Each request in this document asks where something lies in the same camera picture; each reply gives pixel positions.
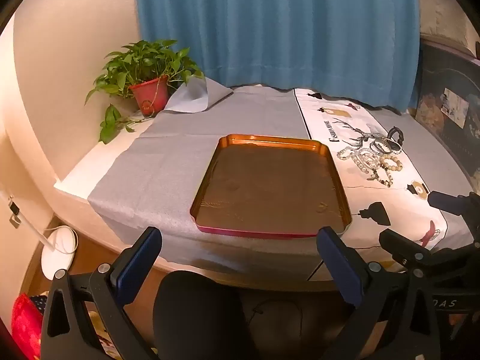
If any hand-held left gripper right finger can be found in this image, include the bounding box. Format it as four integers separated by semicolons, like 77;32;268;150
317;227;440;360

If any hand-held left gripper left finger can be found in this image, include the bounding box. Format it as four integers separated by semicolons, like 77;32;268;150
40;227;163;360

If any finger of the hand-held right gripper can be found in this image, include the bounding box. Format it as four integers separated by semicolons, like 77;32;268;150
427;190;480;233
379;229;436;271

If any beige bead bracelet with charm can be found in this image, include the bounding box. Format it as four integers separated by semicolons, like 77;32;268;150
368;168;395;189

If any clear crystal bead bracelet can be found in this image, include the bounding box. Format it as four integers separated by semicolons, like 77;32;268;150
352;147;380;176

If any orange metal tray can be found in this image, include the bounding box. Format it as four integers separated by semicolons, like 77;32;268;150
189;134;353;239

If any white printed cloth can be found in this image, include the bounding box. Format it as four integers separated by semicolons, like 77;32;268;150
294;88;472;282

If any white floor lamp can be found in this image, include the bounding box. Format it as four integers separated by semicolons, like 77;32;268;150
0;185;80;282

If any dark printed panel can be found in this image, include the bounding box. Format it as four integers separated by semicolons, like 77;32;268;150
414;39;480;181

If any grey cloth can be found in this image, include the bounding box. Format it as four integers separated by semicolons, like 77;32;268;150
87;79;478;275

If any red floral cloth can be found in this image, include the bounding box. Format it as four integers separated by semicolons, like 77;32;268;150
11;294;44;359

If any pothos plant in red pot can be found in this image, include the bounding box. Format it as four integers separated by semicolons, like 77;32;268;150
85;39;205;145

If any beige cushion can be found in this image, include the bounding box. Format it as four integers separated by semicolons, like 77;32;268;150
416;0;480;58

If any blue curtain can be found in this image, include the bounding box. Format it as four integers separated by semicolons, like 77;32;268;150
135;0;421;115

